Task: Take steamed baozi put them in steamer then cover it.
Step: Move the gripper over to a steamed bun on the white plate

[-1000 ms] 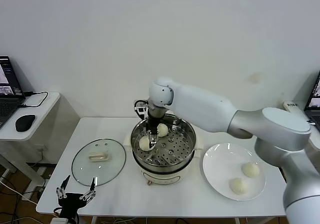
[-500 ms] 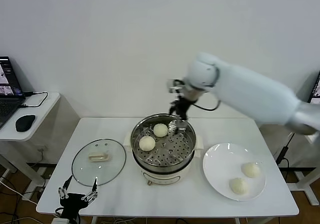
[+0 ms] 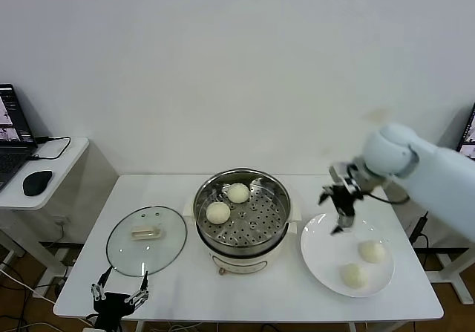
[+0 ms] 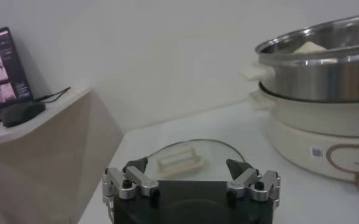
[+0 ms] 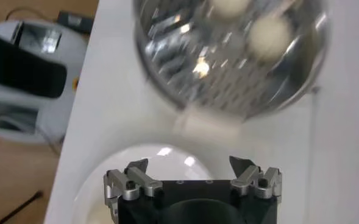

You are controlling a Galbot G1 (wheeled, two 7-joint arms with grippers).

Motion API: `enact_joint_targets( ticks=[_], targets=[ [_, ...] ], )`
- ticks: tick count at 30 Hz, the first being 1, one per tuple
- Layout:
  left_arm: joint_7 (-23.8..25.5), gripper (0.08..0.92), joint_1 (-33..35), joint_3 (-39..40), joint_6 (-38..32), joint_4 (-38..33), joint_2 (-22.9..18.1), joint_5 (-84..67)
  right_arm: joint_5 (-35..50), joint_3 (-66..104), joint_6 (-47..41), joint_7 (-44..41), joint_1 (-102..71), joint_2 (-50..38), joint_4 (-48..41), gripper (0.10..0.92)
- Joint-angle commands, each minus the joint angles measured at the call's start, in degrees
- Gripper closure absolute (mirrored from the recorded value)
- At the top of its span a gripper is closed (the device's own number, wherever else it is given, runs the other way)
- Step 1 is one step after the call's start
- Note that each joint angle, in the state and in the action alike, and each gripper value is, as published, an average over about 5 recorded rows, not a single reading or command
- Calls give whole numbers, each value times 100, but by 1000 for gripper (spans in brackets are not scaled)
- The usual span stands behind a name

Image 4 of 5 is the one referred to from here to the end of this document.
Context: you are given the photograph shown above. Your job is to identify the round glass pot lid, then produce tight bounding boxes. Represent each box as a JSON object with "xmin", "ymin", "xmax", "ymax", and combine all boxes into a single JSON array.
[{"xmin": 144, "ymin": 138, "xmax": 246, "ymax": 183}]

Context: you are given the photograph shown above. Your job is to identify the black computer mouse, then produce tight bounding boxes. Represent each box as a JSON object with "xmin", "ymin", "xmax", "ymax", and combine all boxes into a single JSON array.
[{"xmin": 1, "ymin": 101, "xmax": 46, "ymax": 128}]

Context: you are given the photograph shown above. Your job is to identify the black laptop with mouse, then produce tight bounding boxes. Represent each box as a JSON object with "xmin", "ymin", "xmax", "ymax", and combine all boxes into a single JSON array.
[{"xmin": 0, "ymin": 26, "xmax": 34, "ymax": 130}]

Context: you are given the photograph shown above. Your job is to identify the white steamed baozi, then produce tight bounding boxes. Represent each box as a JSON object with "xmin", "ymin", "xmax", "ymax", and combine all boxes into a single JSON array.
[{"xmin": 292, "ymin": 41, "xmax": 328, "ymax": 55}]

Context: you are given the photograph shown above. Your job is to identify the cream electric cooking pot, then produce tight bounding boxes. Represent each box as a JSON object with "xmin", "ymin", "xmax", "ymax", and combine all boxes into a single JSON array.
[{"xmin": 247, "ymin": 89, "xmax": 359, "ymax": 192}]

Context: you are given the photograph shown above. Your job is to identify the stainless steel steamer basket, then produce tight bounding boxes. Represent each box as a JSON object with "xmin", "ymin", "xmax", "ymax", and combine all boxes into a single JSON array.
[{"xmin": 239, "ymin": 12, "xmax": 359, "ymax": 103}]

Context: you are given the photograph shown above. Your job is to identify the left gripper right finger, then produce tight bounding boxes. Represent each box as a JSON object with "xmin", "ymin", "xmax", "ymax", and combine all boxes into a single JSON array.
[{"xmin": 225, "ymin": 158, "xmax": 281, "ymax": 209}]

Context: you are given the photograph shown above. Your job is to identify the white side table with mouse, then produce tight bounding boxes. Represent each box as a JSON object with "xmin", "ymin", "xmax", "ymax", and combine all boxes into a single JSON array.
[{"xmin": 0, "ymin": 88, "xmax": 125, "ymax": 224}]

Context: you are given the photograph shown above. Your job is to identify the black laptop power cable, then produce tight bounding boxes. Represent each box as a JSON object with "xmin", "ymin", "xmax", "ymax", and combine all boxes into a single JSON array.
[{"xmin": 34, "ymin": 86, "xmax": 72, "ymax": 103}]

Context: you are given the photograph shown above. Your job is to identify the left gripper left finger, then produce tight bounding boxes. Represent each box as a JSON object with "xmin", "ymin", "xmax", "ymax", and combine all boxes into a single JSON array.
[{"xmin": 102, "ymin": 156, "xmax": 161, "ymax": 214}]

